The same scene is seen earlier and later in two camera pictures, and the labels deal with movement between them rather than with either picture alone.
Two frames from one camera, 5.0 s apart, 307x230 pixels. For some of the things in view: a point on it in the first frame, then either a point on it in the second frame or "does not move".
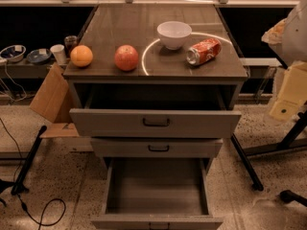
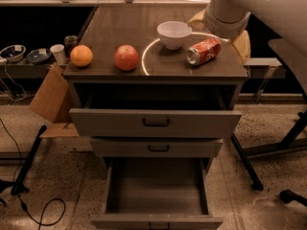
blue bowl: [38, 55] does not move
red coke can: [203, 51] does not move
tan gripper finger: [293, 94] -> [243, 46]
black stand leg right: [254, 179] does not move
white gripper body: [295, 37] -> [223, 28]
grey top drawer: [160, 111] does not move
